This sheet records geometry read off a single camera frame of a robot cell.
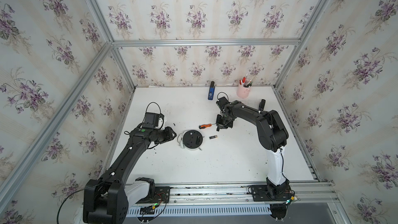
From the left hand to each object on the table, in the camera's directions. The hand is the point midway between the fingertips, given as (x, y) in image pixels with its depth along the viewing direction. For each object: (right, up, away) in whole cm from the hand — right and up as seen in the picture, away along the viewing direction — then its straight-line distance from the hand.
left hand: (175, 135), depth 81 cm
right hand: (+26, +2, +17) cm, 31 cm away
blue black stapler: (+22, +26, +33) cm, 48 cm away
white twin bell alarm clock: (+8, -4, +6) cm, 11 cm away
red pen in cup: (+45, +33, +29) cm, 63 cm away
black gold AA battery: (+21, -3, +11) cm, 24 cm away
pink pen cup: (+44, +25, +27) cm, 58 cm away
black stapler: (+57, +16, +25) cm, 64 cm away
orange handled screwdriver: (+17, +2, +16) cm, 24 cm away
